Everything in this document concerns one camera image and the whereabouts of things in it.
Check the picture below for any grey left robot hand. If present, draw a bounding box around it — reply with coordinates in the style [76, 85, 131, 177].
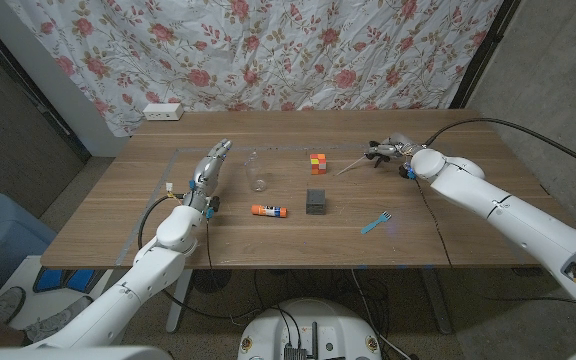
[182, 138, 233, 211]

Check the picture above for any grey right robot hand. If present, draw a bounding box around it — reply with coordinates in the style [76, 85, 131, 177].
[365, 132, 425, 164]

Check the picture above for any black trigger sprayer head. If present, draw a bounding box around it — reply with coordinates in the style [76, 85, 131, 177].
[335, 139, 400, 177]

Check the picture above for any clear plastic spray bottle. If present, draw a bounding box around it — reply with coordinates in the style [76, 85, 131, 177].
[245, 151, 269, 194]

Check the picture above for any orange glue stick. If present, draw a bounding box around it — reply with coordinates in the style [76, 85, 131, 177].
[250, 204, 288, 219]

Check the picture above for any white power strip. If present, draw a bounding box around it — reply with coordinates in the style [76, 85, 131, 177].
[142, 102, 185, 122]

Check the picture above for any orange yellow red cube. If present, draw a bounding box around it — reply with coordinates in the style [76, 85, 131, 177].
[309, 153, 328, 176]

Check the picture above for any blue plastic fork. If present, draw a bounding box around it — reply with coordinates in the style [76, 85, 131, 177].
[360, 211, 393, 235]

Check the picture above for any dark grey cube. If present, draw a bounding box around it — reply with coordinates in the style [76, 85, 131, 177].
[305, 188, 327, 216]

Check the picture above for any round black floor fan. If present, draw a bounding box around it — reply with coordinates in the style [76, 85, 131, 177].
[191, 269, 233, 295]

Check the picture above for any floral print backdrop cloth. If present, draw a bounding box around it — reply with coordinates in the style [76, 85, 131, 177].
[5, 0, 504, 137]

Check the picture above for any black backdrop stand pole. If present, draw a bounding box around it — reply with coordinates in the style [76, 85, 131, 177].
[448, 0, 523, 110]

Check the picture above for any white table leg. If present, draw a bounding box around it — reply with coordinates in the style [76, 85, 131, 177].
[420, 267, 454, 335]
[165, 268, 194, 334]

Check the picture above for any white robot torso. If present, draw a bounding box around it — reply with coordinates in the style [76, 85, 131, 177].
[237, 298, 383, 360]

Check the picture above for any grey shoe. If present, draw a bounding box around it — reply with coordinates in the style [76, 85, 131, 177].
[22, 294, 95, 344]
[0, 285, 27, 324]

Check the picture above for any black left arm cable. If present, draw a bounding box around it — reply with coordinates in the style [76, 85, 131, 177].
[137, 192, 269, 321]

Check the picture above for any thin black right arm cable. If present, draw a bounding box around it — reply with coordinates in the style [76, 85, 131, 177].
[414, 178, 454, 269]

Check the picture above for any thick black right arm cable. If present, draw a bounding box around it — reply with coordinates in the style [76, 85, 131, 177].
[425, 117, 576, 178]

